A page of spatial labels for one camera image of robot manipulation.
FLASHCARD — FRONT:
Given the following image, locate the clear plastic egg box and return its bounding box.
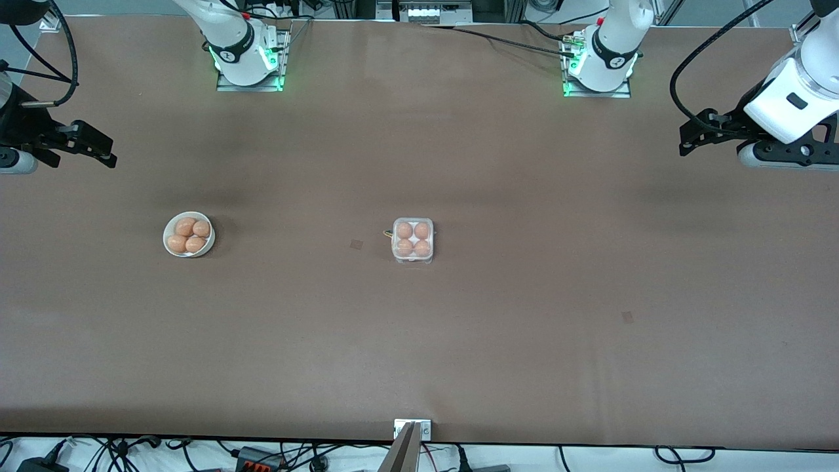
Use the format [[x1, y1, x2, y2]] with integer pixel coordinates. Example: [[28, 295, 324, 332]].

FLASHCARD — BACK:
[[391, 217, 435, 265]]

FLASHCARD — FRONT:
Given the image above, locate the white round bowl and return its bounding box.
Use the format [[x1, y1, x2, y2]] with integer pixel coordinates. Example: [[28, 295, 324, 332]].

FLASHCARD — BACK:
[[163, 211, 216, 258]]

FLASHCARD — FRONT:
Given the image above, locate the grey control device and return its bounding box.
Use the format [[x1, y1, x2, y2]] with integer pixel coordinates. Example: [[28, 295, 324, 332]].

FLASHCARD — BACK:
[[399, 0, 474, 26]]

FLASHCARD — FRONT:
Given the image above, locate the black power adapter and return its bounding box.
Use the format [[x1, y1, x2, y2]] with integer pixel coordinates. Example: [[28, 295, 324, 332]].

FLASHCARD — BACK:
[[16, 457, 69, 472]]

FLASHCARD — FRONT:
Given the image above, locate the black orange power strip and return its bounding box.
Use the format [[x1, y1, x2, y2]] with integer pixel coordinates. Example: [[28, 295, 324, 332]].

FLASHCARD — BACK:
[[236, 446, 284, 472]]

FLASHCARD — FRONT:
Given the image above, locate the aluminium profile bar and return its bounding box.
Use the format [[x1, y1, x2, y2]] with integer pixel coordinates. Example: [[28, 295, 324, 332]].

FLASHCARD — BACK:
[[378, 422, 421, 472]]

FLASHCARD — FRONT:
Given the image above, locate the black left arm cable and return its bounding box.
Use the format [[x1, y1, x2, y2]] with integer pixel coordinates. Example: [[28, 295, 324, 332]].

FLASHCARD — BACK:
[[669, 0, 777, 127]]

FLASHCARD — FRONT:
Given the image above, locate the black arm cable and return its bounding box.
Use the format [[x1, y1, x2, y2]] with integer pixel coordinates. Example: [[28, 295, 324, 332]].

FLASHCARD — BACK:
[[669, 0, 777, 127], [0, 0, 80, 108]]

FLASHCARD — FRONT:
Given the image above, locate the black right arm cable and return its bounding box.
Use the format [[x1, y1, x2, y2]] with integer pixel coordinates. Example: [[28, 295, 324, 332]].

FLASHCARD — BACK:
[[0, 0, 80, 108]]

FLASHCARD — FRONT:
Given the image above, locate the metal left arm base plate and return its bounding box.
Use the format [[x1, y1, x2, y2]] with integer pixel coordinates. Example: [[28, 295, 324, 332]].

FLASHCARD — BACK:
[[561, 33, 632, 99]]

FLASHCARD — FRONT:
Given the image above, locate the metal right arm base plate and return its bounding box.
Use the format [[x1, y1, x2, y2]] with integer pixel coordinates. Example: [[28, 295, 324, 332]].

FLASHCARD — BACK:
[[216, 29, 289, 92]]

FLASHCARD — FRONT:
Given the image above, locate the long black table cable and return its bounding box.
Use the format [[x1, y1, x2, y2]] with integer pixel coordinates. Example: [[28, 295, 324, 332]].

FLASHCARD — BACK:
[[419, 24, 570, 57]]

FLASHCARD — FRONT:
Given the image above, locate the small metal mount bracket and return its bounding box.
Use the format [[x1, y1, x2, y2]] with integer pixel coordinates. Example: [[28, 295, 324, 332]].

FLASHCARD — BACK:
[[394, 419, 432, 441]]

